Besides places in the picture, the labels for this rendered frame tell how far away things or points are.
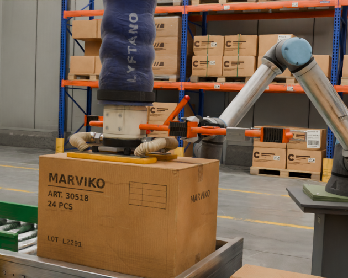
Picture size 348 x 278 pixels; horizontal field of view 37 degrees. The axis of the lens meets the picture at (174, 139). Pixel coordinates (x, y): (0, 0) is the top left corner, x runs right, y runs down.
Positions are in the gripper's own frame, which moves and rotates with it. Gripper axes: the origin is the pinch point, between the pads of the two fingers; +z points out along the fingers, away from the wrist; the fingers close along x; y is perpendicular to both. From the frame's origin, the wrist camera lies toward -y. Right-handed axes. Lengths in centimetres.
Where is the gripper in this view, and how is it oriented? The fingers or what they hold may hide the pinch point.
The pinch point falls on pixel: (189, 129)
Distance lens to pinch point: 193.6
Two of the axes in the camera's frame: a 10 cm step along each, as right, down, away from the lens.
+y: -9.0, -0.8, 4.3
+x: 0.6, -10.0, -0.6
